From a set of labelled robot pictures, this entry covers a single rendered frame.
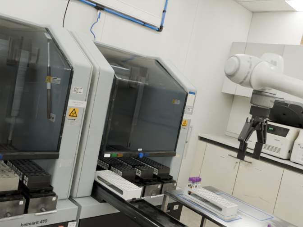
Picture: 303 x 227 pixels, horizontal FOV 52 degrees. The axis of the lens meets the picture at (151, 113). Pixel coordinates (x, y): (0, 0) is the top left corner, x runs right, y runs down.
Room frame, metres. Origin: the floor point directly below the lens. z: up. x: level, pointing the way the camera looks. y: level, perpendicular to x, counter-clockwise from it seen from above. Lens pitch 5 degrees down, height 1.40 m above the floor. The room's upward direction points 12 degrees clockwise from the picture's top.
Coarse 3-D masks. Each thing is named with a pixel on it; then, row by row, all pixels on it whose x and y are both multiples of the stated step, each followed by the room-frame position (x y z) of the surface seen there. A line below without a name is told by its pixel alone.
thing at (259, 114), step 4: (252, 108) 1.24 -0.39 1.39; (256, 108) 1.22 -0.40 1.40; (260, 108) 1.22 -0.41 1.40; (264, 108) 1.21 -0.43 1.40; (252, 112) 1.23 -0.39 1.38; (256, 112) 1.22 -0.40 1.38; (260, 112) 1.22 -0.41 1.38; (264, 112) 1.21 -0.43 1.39; (268, 112) 1.22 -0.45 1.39; (252, 116) 1.23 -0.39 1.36; (256, 116) 1.22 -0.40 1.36; (260, 116) 1.22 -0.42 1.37; (264, 116) 1.22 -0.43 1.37; (268, 116) 1.23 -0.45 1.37; (256, 120) 1.22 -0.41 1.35; (260, 120) 1.25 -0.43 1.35; (252, 124) 1.23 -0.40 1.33; (260, 124) 1.25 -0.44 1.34
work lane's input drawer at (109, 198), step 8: (96, 184) 1.68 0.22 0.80; (96, 192) 1.65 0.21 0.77; (104, 192) 1.61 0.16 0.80; (112, 192) 1.58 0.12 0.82; (112, 200) 1.55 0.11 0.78; (120, 200) 1.52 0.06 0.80; (128, 200) 1.51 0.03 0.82; (136, 200) 1.53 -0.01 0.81; (144, 200) 1.56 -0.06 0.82; (120, 208) 1.50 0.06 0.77; (128, 208) 1.46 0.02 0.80; (136, 208) 1.44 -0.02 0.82; (144, 208) 1.49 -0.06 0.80; (152, 208) 1.51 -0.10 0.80; (128, 216) 1.45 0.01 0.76; (136, 216) 1.41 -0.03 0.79; (144, 216) 1.39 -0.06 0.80; (152, 216) 1.41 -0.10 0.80; (160, 216) 1.43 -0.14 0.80; (168, 216) 1.43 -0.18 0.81; (144, 224) 1.37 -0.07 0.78; (152, 224) 1.34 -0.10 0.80; (160, 224) 1.32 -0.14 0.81; (168, 224) 1.36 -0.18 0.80; (176, 224) 1.38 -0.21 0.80; (184, 224) 1.36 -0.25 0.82
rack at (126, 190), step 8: (96, 176) 1.70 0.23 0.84; (104, 176) 1.66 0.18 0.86; (112, 176) 1.69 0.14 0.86; (104, 184) 1.64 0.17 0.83; (112, 184) 1.66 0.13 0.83; (120, 184) 1.58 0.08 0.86; (128, 184) 1.62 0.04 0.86; (120, 192) 1.62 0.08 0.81; (128, 192) 1.51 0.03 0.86; (136, 192) 1.55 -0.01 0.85
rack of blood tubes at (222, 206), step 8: (184, 192) 1.72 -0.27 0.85; (200, 192) 1.67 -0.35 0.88; (208, 192) 1.70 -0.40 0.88; (192, 200) 1.67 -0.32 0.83; (200, 200) 1.65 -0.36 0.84; (208, 200) 1.71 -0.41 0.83; (216, 200) 1.59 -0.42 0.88; (224, 200) 1.62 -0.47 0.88; (208, 208) 1.59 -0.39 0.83; (216, 208) 1.63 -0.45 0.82; (224, 208) 1.52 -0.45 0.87; (232, 208) 1.54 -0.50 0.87; (232, 216) 1.55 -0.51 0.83
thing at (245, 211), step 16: (176, 192) 1.77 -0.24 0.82; (224, 192) 1.96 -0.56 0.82; (192, 208) 1.59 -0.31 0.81; (240, 208) 1.73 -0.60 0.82; (256, 208) 1.78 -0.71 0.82; (224, 224) 1.45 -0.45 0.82; (240, 224) 1.49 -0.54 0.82; (256, 224) 1.53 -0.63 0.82; (272, 224) 1.58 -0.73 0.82; (288, 224) 1.62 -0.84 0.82
